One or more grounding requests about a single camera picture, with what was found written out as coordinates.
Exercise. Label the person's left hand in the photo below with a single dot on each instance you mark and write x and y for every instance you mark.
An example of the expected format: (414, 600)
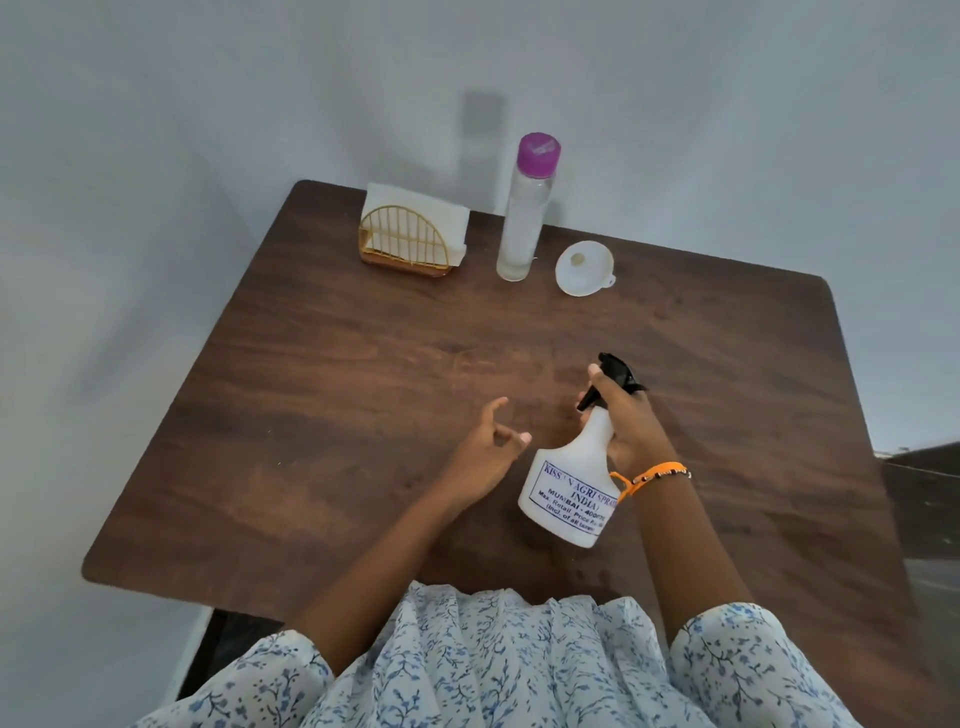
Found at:
(474, 465)

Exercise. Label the person's right hand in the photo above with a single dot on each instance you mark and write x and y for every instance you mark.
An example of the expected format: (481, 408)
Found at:
(634, 436)

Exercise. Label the person's left thumb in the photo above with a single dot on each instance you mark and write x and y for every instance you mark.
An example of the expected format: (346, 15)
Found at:
(514, 444)

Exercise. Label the white spray bottle black trigger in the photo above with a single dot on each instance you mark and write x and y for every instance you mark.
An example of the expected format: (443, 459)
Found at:
(579, 480)

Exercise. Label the person's right forearm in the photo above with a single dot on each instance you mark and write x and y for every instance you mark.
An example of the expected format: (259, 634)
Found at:
(686, 544)

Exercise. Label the person's left forearm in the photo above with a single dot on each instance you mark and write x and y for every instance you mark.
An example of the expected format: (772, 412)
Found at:
(375, 566)

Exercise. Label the white plastic funnel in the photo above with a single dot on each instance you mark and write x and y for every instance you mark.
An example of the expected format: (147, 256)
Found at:
(584, 268)

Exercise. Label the white blue floral garment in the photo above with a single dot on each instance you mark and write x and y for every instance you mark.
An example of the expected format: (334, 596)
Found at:
(495, 667)

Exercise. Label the clear bottle with purple cap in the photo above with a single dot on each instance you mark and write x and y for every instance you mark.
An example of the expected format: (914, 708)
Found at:
(526, 206)

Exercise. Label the white paper napkins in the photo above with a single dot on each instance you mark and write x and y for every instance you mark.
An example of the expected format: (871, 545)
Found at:
(431, 217)

